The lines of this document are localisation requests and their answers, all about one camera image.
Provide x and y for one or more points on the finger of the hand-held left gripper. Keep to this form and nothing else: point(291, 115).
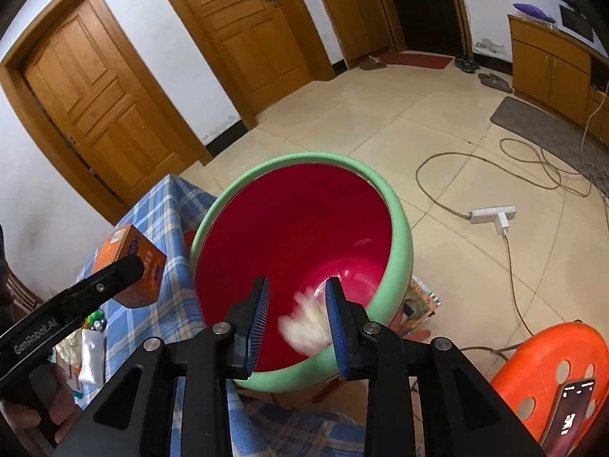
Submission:
point(102, 288)

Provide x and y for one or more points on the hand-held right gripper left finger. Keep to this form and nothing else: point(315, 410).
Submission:
point(259, 323)

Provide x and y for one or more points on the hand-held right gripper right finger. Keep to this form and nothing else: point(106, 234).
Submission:
point(335, 323)

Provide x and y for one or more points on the white tissue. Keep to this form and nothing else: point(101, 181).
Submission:
point(304, 328)

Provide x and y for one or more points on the orange cardboard box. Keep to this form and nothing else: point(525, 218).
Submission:
point(119, 243)

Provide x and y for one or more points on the red basin with green rim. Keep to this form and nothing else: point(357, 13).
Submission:
point(295, 228)

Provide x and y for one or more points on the person's left hand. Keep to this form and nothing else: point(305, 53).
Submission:
point(59, 400)

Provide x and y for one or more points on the small green object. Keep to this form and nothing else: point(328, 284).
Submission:
point(97, 320)

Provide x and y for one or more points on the wooden chair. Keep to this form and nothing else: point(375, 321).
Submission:
point(21, 295)

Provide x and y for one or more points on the white plastic bag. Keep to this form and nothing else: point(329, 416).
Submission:
point(93, 357)

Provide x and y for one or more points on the colourful magazine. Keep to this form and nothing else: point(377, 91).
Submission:
point(421, 302)

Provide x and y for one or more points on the blue plaid tablecloth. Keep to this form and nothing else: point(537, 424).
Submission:
point(157, 214)

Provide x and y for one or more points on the wooden panel door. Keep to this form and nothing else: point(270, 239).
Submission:
point(95, 104)

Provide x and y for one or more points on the white power strip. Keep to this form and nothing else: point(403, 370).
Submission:
point(485, 213)

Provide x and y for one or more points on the white charger plug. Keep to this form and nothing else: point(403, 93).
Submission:
point(502, 226)

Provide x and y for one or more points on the orange plastic stool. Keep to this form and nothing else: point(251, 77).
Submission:
point(533, 371)

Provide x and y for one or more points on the black smartphone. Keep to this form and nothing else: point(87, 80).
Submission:
point(571, 414)

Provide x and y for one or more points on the brown slippers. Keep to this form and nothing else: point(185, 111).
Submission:
point(372, 63)

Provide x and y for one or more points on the red doormat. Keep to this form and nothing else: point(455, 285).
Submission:
point(418, 60)

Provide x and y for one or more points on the grey floor mat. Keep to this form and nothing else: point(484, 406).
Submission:
point(523, 119)

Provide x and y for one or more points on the grey slippers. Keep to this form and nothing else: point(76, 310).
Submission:
point(495, 82)

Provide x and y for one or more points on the dark shoes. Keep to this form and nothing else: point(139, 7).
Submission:
point(466, 64)

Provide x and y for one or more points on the small wooden cabinet door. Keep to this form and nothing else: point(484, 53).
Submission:
point(357, 24)

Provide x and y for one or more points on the dark entrance door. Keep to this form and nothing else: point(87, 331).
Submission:
point(418, 4)

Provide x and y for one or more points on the wooden cabinet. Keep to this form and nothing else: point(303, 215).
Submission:
point(542, 66)

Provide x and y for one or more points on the purple cloth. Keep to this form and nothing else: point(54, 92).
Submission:
point(535, 12)

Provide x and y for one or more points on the black monitor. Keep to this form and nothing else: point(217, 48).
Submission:
point(575, 24)

